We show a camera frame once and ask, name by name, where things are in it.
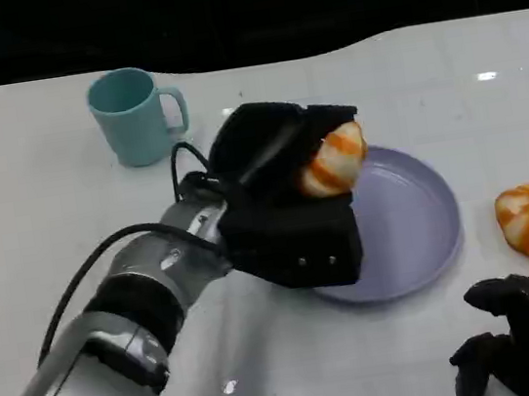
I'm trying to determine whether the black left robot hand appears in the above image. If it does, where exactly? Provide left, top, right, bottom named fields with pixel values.
left=201, top=88, right=372, bottom=218

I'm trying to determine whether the pale green mug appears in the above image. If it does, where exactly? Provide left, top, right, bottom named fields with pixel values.
left=82, top=60, right=195, bottom=175

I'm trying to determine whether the lilac plate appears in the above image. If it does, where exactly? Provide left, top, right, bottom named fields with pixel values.
left=287, top=134, right=471, bottom=314

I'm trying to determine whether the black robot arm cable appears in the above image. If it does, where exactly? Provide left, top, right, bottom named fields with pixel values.
left=20, top=212, right=239, bottom=367
left=166, top=138, right=219, bottom=205

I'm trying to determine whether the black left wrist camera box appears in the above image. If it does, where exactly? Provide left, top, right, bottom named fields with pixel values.
left=215, top=189, right=369, bottom=303

